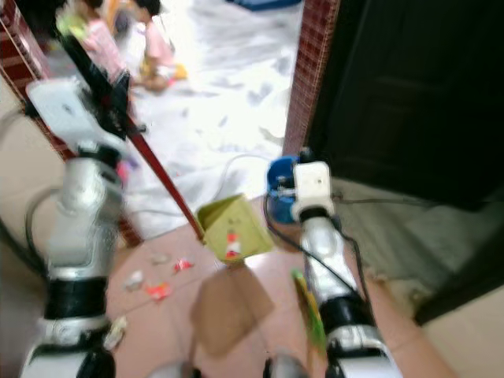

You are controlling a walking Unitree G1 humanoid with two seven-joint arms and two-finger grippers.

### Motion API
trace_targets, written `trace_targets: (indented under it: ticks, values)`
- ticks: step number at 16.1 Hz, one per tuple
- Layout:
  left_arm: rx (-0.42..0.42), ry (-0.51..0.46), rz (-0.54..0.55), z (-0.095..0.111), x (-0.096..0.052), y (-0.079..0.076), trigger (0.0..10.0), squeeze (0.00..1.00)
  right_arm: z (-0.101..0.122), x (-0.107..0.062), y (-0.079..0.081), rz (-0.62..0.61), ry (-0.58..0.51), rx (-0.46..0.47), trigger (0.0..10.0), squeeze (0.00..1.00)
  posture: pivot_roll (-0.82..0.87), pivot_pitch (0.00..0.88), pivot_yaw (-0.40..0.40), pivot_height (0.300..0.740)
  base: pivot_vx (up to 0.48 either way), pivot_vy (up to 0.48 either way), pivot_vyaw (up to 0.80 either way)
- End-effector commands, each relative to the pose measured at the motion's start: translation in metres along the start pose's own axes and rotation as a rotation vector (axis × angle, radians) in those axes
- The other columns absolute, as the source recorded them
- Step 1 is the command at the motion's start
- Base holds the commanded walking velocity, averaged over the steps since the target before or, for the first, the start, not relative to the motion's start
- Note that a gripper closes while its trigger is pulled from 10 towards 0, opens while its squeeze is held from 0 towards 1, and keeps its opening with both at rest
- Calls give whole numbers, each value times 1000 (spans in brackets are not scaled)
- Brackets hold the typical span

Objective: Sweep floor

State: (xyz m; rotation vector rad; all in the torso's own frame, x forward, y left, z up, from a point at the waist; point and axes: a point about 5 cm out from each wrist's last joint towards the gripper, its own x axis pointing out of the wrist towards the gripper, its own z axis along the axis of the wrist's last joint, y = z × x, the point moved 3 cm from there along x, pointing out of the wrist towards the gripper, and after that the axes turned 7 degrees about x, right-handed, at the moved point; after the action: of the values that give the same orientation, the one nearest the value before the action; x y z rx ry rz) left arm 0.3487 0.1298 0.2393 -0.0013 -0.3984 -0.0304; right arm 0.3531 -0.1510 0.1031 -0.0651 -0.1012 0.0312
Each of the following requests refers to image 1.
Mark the white and yellow wrapper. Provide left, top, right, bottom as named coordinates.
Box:
left=103, top=316, right=129, bottom=351

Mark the green broom with blue handle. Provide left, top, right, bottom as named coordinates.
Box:
left=289, top=268, right=329, bottom=361

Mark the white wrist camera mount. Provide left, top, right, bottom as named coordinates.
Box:
left=26, top=77, right=127, bottom=156
left=291, top=161, right=336, bottom=223

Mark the crouching child in pink shirt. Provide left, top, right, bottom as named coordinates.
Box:
left=128, top=0, right=188, bottom=94

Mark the dark wooden door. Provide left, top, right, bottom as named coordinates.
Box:
left=306, top=0, right=504, bottom=212

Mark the child holding green toy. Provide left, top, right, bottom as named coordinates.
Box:
left=57, top=0, right=123, bottom=76

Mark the blue plastic bucket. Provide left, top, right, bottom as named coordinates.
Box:
left=265, top=155, right=302, bottom=226

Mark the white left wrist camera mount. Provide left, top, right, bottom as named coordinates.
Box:
left=26, top=77, right=127, bottom=156

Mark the yellow-green dustpan with red handle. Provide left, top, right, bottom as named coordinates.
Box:
left=58, top=31, right=277, bottom=264

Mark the red candy wrapper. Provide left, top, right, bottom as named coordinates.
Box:
left=145, top=281, right=174, bottom=302

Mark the thin white cable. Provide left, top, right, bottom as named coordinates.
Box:
left=217, top=152, right=272, bottom=202

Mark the grey left robot leg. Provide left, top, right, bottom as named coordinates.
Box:
left=148, top=361, right=199, bottom=378

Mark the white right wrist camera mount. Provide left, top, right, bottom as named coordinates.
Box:
left=291, top=161, right=336, bottom=223

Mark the grey right robot leg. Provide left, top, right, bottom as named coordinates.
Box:
left=262, top=354, right=309, bottom=378

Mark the grey robot leg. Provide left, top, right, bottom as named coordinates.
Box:
left=148, top=361, right=199, bottom=378
left=262, top=354, right=309, bottom=378

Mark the white paper scrap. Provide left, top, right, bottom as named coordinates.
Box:
left=124, top=271, right=146, bottom=291

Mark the blue plastic object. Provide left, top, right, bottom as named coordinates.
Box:
left=224, top=0, right=305, bottom=12

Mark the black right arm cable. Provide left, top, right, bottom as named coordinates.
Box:
left=263, top=197, right=372, bottom=320

